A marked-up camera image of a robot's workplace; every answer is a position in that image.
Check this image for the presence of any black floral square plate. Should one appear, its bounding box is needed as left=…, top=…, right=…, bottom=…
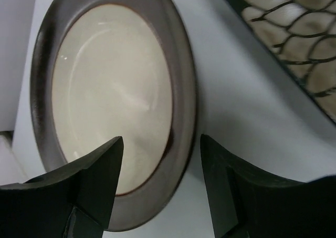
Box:
left=225, top=0, right=335, bottom=121

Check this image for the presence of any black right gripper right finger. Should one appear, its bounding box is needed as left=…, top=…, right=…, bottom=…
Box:
left=200, top=134, right=335, bottom=237

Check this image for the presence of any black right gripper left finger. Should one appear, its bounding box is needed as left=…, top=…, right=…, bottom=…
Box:
left=1, top=137, right=124, bottom=237

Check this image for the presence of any cream plate brown rim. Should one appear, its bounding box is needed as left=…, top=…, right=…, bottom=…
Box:
left=30, top=0, right=197, bottom=232

